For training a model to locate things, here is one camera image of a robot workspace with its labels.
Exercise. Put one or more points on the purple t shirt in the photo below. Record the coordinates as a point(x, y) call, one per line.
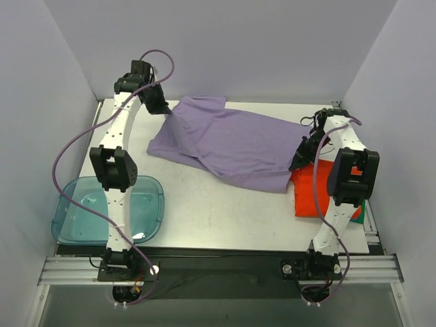
point(243, 149)

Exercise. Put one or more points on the folded green t shirt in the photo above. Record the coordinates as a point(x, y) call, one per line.
point(358, 216)

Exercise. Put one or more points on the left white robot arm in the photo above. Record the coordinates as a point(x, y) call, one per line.
point(114, 168)

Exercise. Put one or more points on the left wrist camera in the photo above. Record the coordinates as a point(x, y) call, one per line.
point(154, 70)

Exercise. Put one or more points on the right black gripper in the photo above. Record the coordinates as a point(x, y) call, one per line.
point(304, 150)

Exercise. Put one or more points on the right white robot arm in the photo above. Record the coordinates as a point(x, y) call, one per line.
point(349, 184)

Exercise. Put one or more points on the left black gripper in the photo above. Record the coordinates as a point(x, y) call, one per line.
point(155, 101)

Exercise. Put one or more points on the teal transparent plastic bin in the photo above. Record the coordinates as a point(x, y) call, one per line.
point(72, 225)

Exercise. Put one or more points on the folded orange t shirt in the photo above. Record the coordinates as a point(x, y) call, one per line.
point(304, 200)

